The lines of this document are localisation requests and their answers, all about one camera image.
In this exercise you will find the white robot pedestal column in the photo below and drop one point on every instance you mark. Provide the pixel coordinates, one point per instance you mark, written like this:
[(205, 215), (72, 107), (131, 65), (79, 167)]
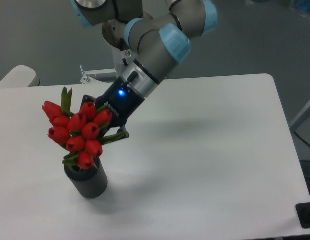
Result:
[(120, 57)]

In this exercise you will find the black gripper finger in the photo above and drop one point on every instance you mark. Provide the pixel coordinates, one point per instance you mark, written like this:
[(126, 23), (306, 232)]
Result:
[(88, 99), (121, 134)]

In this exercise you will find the black device at table edge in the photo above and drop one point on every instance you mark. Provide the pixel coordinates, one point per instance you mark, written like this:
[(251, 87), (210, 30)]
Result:
[(303, 212)]

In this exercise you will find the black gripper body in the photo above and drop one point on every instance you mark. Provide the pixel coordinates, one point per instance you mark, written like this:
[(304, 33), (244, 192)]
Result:
[(121, 100)]

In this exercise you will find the blue object in bag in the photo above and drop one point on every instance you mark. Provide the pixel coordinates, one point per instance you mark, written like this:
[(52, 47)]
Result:
[(301, 7)]

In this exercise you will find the dark grey ribbed vase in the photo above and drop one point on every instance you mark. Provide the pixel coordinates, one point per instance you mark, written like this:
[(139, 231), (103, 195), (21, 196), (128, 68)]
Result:
[(90, 183)]

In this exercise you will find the red tulip bouquet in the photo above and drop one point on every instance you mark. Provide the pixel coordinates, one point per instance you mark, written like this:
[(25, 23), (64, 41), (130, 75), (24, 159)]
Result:
[(81, 134)]

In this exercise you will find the white chair armrest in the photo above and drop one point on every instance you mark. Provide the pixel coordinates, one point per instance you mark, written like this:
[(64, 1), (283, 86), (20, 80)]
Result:
[(20, 77)]

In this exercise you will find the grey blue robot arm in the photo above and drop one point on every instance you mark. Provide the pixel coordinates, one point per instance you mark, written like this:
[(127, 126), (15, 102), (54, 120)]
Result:
[(160, 45)]

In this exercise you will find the white metal base frame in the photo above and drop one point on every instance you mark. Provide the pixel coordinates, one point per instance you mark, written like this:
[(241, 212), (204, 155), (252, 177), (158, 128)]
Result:
[(97, 76)]

